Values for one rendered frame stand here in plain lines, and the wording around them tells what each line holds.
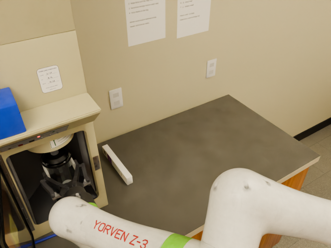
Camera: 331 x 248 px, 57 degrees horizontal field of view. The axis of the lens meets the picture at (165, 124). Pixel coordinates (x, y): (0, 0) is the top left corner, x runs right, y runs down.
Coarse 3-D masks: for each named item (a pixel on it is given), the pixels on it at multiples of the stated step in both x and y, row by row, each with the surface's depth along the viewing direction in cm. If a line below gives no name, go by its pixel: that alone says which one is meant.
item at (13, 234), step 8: (0, 176) 89; (8, 192) 93; (8, 200) 90; (8, 208) 87; (16, 208) 98; (8, 216) 84; (16, 216) 95; (8, 224) 82; (16, 224) 91; (24, 224) 104; (8, 232) 79; (16, 232) 88; (24, 232) 100; (8, 240) 77; (16, 240) 86; (24, 240) 96; (32, 240) 110
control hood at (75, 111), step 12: (72, 96) 94; (84, 96) 94; (36, 108) 89; (48, 108) 89; (60, 108) 89; (72, 108) 89; (84, 108) 89; (96, 108) 89; (24, 120) 85; (36, 120) 85; (48, 120) 85; (60, 120) 85; (72, 120) 86; (84, 120) 92; (24, 132) 81; (36, 132) 82; (0, 144) 78
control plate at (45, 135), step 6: (66, 126) 90; (48, 132) 87; (54, 132) 91; (30, 138) 85; (36, 138) 89; (12, 144) 82; (18, 144) 86; (24, 144) 90; (0, 150) 84; (6, 150) 88
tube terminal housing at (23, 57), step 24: (0, 48) 77; (24, 48) 80; (48, 48) 83; (72, 48) 87; (0, 72) 80; (24, 72) 83; (72, 72) 91; (24, 96) 87; (48, 96) 91; (96, 144) 110; (96, 192) 127
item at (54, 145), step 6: (60, 138) 104; (66, 138) 106; (42, 144) 102; (48, 144) 102; (54, 144) 103; (60, 144) 104; (66, 144) 106; (30, 150) 103; (36, 150) 102; (42, 150) 102; (48, 150) 102; (54, 150) 103
